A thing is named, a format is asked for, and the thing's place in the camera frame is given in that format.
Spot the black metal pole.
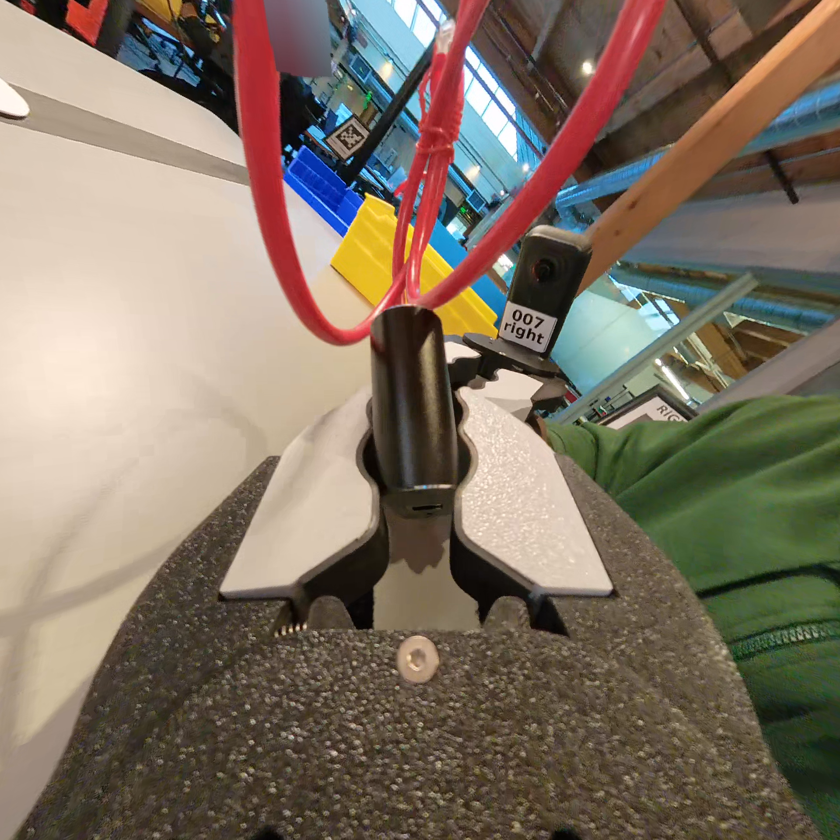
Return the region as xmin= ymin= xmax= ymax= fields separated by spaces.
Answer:
xmin=344 ymin=0 xmax=460 ymax=172

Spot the framed printed tag board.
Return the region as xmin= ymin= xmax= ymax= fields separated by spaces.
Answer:
xmin=598 ymin=388 xmax=697 ymax=431

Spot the red ethernet cable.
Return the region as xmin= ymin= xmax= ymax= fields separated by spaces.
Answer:
xmin=230 ymin=0 xmax=670 ymax=347

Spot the black ethernet adapter hub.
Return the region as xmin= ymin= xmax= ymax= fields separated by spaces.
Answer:
xmin=368 ymin=305 xmax=460 ymax=519

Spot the black and white tag board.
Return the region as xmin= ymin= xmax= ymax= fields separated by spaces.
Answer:
xmin=329 ymin=116 xmax=375 ymax=161

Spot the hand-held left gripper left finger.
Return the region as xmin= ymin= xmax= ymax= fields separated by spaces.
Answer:
xmin=220 ymin=394 xmax=388 ymax=602

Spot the yellow plastic bin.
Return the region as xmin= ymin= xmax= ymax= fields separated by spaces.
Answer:
xmin=331 ymin=195 xmax=502 ymax=340

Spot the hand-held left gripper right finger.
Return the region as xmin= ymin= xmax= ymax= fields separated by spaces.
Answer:
xmin=452 ymin=388 xmax=615 ymax=602

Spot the small blue bin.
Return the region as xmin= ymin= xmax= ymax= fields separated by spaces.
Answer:
xmin=283 ymin=145 xmax=368 ymax=237

